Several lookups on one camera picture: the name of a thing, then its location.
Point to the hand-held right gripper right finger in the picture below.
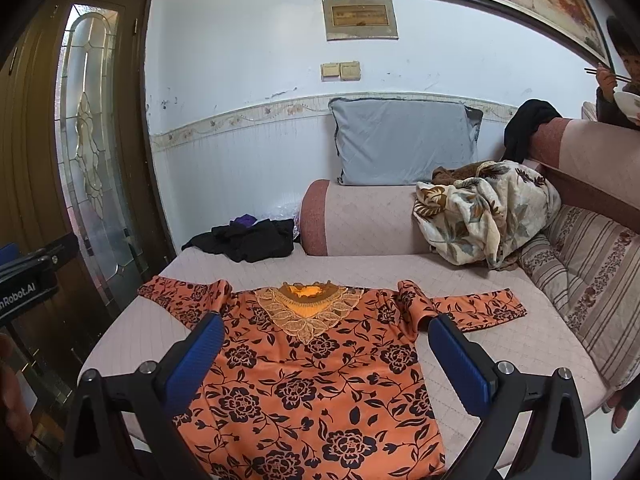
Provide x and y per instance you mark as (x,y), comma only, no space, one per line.
(457,360)

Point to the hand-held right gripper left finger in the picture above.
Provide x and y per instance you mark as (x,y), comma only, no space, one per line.
(200,355)

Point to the orange floral shirt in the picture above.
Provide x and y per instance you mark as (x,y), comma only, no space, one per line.
(320,385)

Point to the person's left hand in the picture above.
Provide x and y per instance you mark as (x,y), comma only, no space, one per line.
(11,395)

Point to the wooden door with glass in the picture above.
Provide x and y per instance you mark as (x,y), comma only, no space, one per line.
(30,160)

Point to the black cloth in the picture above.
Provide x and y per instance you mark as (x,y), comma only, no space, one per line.
(250,242)

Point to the purple cloth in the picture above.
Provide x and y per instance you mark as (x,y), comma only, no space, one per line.
(242,220)

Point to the cream floral blanket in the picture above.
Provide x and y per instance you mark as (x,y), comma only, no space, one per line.
(480,220)

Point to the striped floral cushion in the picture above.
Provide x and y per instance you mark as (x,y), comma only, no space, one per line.
(590,280)

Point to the clear plastic bag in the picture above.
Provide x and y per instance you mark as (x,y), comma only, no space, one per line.
(280,212)

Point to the pink quilted sofa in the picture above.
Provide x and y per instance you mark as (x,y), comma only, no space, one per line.
(370,220)

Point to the pink slipper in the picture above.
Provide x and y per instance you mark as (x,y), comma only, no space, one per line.
(622,410)

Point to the brown cloth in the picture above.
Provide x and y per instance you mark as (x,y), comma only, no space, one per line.
(455,174)

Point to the grey pillow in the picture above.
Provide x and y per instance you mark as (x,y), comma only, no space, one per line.
(400,140)

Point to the black garment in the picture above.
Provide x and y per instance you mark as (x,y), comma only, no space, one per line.
(525,130)

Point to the white bowl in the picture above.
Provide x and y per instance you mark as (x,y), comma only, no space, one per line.
(630,105)

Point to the chopsticks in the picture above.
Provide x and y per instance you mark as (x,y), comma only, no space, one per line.
(622,78)

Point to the beige light switch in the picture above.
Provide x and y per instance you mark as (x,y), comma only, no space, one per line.
(330,71)
(350,70)

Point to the beige wall panel box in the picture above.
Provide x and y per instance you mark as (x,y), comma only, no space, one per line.
(360,15)

